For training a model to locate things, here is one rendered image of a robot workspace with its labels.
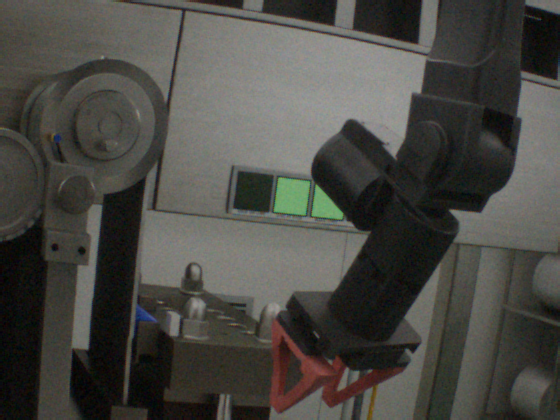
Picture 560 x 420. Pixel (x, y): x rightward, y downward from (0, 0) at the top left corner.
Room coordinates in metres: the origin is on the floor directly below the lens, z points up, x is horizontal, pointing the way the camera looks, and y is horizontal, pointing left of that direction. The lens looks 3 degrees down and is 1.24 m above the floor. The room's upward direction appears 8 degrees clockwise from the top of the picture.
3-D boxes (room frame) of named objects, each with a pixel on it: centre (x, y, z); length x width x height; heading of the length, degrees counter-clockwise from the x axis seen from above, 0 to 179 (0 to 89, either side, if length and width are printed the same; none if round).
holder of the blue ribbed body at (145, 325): (1.18, 0.17, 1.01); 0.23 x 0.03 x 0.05; 22
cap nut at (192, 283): (1.42, 0.11, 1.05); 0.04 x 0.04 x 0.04
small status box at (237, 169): (1.48, -0.04, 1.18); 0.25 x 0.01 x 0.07; 112
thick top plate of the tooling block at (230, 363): (1.25, 0.10, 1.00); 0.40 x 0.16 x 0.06; 22
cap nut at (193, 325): (1.08, 0.08, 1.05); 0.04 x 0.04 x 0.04
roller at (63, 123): (1.15, 0.25, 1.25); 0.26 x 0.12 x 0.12; 22
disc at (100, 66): (1.03, 0.20, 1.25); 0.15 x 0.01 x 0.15; 112
